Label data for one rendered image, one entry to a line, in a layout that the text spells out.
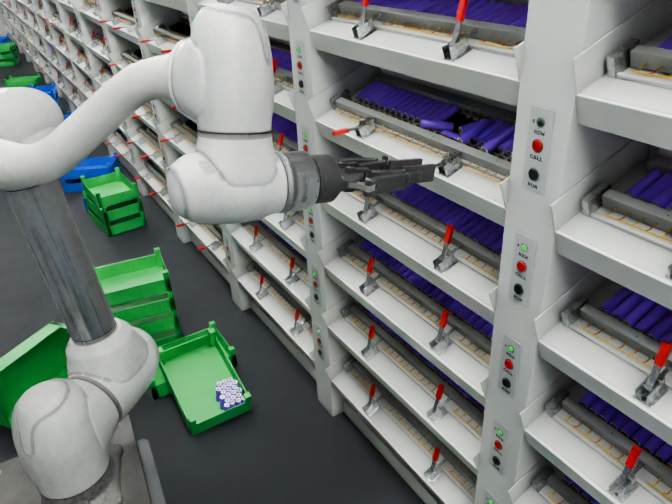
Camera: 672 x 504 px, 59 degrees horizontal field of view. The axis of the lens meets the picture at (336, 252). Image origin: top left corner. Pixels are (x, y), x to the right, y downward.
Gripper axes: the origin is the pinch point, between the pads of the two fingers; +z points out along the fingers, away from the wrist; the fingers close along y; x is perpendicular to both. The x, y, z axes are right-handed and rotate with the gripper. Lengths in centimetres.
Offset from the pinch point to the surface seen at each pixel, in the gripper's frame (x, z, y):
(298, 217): -38, 19, -70
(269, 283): -76, 26, -100
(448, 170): -0.2, 7.6, 1.0
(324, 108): 0.9, 9.0, -44.3
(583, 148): 10.4, 8.3, 25.4
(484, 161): 2.7, 10.6, 6.1
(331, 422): -96, 21, -43
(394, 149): -1.0, 8.3, -15.6
